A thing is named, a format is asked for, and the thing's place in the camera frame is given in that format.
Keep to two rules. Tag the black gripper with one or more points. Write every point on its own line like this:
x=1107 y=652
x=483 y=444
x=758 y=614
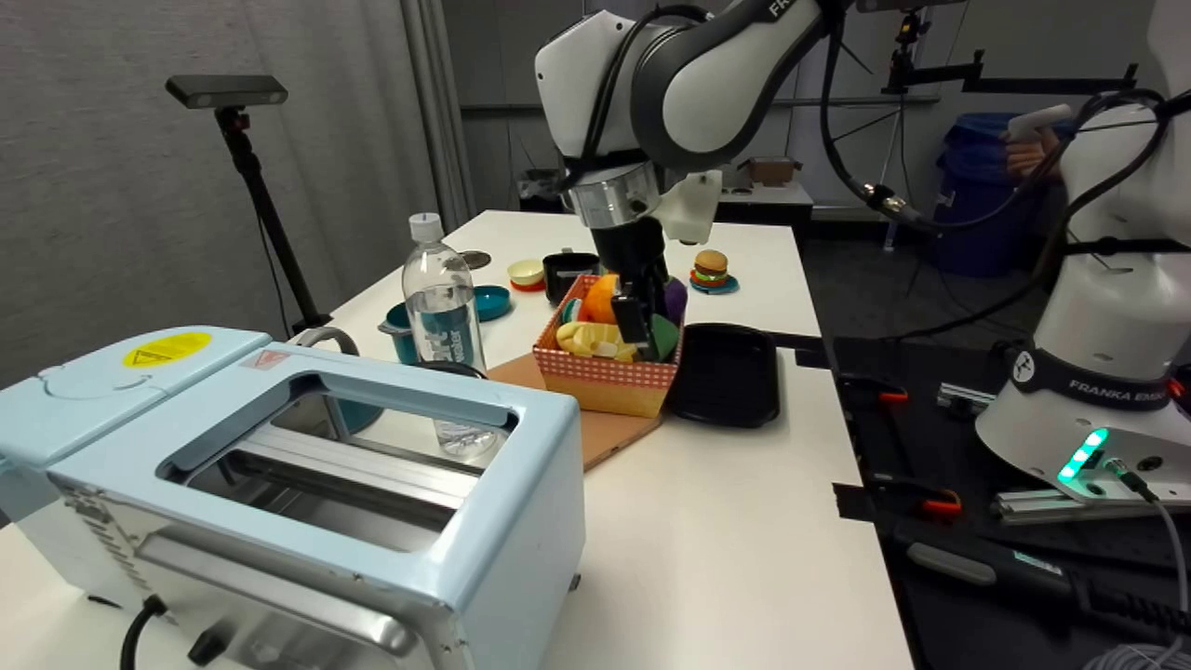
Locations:
x=633 y=251

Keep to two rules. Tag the green plush toy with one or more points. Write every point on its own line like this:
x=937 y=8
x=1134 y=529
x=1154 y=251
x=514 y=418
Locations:
x=664 y=335

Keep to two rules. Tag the yellow plush toy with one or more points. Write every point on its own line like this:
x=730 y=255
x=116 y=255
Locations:
x=592 y=341

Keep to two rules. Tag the orange plush toy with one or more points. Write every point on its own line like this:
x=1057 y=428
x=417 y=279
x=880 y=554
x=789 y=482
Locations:
x=601 y=299

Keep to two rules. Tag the purple plush toy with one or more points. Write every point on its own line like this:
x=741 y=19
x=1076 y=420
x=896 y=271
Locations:
x=675 y=299

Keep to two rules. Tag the orange checkered cardboard box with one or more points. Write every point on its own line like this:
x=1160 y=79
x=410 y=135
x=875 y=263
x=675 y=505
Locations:
x=629 y=388

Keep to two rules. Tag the toy burger on teal plate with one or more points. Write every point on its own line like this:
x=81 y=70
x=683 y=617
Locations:
x=712 y=271

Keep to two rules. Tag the black plastic tray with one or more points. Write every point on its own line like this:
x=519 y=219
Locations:
x=726 y=378

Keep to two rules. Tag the black pot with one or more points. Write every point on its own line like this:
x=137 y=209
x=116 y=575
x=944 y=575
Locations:
x=564 y=268

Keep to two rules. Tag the orange and cream pan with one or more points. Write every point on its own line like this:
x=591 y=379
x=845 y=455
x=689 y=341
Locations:
x=525 y=271

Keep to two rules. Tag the teal frying pan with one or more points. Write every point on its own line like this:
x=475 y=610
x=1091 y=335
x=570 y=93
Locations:
x=494 y=301

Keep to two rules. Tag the grey pot lid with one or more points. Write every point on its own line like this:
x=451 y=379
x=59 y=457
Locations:
x=475 y=259

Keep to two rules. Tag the clear plastic water bottle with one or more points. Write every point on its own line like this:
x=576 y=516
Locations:
x=439 y=301

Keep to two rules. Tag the orange clamp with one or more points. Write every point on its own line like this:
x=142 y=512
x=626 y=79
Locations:
x=903 y=399
x=916 y=497

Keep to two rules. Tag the light blue toaster oven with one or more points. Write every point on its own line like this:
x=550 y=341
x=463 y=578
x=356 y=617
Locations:
x=298 y=506

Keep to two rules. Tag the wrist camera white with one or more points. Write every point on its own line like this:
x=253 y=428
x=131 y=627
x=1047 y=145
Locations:
x=686 y=209

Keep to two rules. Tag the black camera on stand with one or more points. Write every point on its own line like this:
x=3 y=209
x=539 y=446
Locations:
x=232 y=96

